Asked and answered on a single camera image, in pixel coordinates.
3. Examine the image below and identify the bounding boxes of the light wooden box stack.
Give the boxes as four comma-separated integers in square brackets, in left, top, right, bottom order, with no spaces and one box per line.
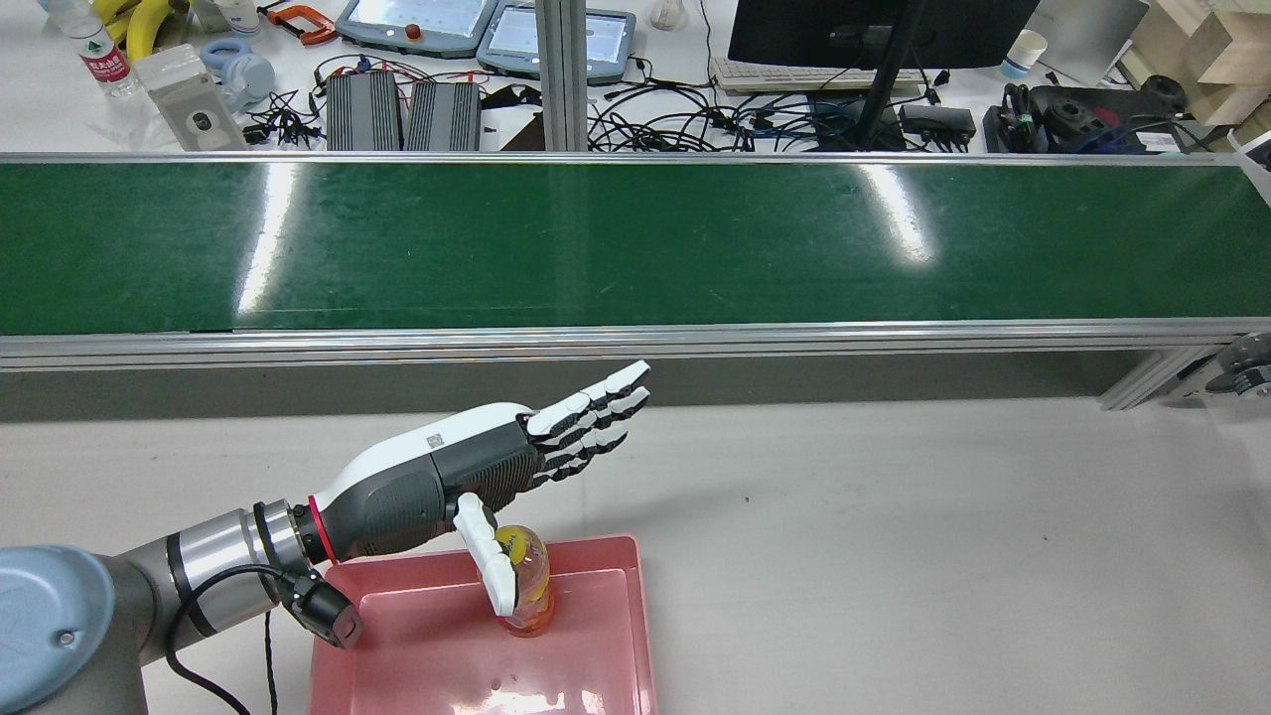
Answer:
[1120,0,1271,128]

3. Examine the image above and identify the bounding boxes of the pink plastic basket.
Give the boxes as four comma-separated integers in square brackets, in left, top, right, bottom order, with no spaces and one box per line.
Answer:
[308,534,659,715]

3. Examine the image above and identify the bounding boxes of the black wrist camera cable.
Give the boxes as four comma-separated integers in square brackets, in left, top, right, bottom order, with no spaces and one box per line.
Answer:
[163,563,301,715]

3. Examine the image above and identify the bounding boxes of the water bottle red label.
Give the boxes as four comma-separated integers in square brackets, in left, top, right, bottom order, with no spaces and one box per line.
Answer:
[42,0,142,100]

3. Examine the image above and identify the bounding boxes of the orange drink bottle yellow cap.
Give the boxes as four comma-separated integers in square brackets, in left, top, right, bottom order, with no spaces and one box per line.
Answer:
[477,524,553,640]

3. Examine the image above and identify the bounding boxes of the blue headphones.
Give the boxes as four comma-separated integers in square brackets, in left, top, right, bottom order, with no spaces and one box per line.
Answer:
[199,37,278,102]

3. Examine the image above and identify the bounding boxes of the tangled black desk cables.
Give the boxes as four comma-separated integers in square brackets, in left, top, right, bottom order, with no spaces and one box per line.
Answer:
[584,77,827,153]

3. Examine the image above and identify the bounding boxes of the black computer monitor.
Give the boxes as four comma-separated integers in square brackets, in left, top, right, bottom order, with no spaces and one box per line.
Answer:
[727,0,1041,152]

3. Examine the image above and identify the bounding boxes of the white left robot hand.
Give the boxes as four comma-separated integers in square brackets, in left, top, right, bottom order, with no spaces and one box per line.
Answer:
[308,360,652,617]

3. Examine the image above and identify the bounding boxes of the white keyboard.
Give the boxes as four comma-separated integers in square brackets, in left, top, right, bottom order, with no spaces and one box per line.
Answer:
[709,57,930,96]

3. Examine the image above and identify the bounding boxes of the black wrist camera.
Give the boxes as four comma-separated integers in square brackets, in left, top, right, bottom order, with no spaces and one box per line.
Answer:
[278,566,364,652]

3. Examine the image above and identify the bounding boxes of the paper cup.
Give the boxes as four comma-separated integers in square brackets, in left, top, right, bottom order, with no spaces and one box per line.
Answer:
[1000,29,1050,81]

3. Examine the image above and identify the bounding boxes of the silver closed laptop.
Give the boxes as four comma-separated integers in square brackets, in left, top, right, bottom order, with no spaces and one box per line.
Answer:
[1023,0,1150,86]

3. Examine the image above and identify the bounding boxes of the black power brick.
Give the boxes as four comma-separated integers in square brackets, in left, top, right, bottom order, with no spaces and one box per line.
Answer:
[325,71,404,153]
[404,79,486,153]

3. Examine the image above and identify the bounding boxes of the yellow banana bunch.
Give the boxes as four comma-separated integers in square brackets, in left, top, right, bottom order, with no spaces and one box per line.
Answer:
[92,0,192,63]

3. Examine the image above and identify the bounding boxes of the aluminium cell frame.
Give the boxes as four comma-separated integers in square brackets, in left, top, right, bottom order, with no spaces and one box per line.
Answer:
[535,0,590,153]

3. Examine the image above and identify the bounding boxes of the black motor device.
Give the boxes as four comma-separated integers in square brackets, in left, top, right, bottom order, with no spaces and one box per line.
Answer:
[982,83,1185,156]

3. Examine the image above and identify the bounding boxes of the green conveyor belt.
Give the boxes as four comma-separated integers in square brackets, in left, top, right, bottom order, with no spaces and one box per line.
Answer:
[0,151,1271,412]

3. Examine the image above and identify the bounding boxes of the orange clamp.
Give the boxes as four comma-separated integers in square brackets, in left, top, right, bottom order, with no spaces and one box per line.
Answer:
[258,3,340,47]

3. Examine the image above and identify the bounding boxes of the grey teach pendant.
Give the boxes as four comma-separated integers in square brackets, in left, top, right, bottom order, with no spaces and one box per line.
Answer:
[476,3,637,86]
[335,0,499,60]

